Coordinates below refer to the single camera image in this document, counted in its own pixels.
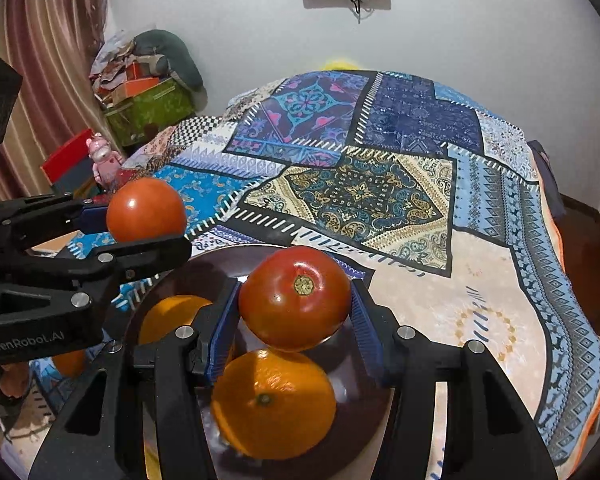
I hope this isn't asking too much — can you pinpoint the dark green plush pillow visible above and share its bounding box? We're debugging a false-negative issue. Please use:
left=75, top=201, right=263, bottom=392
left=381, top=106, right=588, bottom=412
left=133, top=29, right=204, bottom=91

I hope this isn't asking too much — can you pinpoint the patchwork blue bedspread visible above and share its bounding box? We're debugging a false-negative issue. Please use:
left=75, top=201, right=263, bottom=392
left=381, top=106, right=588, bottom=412
left=0, top=69, right=600, bottom=480

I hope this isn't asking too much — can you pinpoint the grey bag on floor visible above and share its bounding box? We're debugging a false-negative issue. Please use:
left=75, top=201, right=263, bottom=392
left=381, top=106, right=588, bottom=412
left=528, top=140, right=567, bottom=220

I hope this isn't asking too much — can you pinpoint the red tomato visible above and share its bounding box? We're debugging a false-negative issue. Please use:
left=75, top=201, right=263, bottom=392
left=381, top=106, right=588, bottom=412
left=238, top=246, right=351, bottom=352
left=106, top=178, right=187, bottom=243

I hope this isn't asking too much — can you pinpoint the large orange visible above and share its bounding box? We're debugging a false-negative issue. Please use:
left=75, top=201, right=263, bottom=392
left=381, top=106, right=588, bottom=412
left=137, top=295, right=211, bottom=344
left=210, top=349, right=337, bottom=460

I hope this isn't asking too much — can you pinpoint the dark purple plate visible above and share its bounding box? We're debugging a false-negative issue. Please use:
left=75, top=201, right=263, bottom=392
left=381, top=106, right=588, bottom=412
left=124, top=244, right=391, bottom=479

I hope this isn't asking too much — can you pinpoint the pink toy figure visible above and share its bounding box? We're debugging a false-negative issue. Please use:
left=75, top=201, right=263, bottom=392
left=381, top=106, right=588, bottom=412
left=86, top=132, right=124, bottom=191

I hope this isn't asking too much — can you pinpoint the small mandarin orange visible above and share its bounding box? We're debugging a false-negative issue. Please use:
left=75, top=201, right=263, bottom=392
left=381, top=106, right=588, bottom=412
left=52, top=350, right=90, bottom=378

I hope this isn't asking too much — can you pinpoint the green storage box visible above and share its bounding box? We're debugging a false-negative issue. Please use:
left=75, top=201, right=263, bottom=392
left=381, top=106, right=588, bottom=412
left=105, top=78, right=195, bottom=148

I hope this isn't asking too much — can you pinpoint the striped red curtain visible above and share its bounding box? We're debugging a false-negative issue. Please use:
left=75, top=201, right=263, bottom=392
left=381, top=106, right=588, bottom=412
left=0, top=0, right=108, bottom=200

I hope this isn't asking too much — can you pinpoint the red box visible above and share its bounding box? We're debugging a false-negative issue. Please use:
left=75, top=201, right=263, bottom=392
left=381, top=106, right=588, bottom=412
left=41, top=128, right=94, bottom=193

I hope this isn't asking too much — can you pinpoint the yellow plush object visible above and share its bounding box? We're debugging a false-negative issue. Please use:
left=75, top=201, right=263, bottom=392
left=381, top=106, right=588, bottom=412
left=321, top=60, right=360, bottom=72

